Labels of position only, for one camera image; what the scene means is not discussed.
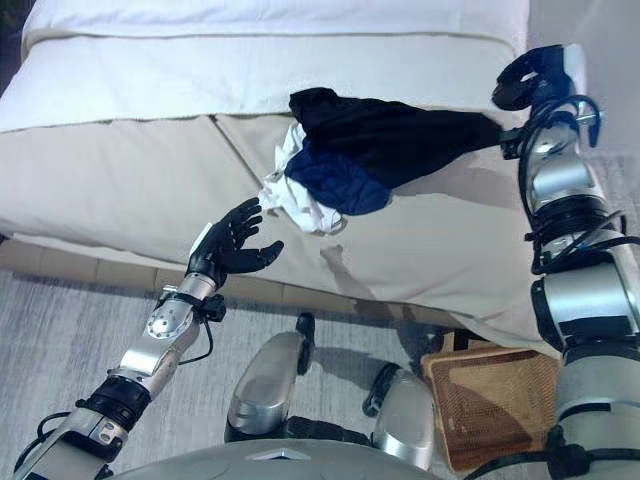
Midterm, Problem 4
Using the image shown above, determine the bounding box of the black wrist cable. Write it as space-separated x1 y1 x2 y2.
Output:
519 94 601 174
177 317 214 364

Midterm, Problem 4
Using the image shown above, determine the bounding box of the black garment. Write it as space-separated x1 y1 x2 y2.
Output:
288 87 506 194

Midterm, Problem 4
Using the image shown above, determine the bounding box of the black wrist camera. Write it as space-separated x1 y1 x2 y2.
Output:
202 294 226 321
502 127 524 160

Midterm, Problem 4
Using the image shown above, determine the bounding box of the white duvet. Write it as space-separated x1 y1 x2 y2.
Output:
0 0 529 134

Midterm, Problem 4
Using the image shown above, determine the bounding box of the silver right robot leg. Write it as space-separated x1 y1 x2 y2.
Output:
362 363 436 471

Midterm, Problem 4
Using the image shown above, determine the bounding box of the large grey area rug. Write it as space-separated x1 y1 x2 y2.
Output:
0 269 640 480

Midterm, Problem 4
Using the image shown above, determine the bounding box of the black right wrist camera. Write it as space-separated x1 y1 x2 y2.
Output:
502 127 524 160

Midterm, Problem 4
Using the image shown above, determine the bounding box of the white garment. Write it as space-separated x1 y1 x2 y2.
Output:
257 122 346 236

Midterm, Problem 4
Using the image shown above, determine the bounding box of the grey robot torso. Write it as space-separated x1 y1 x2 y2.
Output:
112 439 451 480

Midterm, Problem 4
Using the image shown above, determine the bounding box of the silver left robot leg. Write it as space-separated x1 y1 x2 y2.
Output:
224 312 316 444

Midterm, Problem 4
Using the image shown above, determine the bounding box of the brown wicker basket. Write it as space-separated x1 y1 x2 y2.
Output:
419 347 561 474

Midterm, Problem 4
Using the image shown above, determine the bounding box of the beige bed cover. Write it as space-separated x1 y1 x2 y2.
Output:
0 112 561 359

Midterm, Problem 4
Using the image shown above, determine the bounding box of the navy blue garment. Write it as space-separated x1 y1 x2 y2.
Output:
284 149 391 216

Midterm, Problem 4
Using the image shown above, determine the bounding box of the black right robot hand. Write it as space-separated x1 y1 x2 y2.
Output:
492 43 590 111

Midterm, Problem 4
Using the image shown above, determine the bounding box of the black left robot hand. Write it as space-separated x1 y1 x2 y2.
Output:
187 197 285 287

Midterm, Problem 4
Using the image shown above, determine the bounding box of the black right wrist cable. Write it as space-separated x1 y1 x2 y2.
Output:
519 94 601 174

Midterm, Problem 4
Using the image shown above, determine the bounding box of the silver robot leg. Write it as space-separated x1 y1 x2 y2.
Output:
362 363 436 471
224 312 316 444

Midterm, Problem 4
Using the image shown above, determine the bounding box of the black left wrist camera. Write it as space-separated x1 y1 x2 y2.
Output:
202 294 226 321

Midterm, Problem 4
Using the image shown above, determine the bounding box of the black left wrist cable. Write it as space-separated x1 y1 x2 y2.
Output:
177 317 214 364

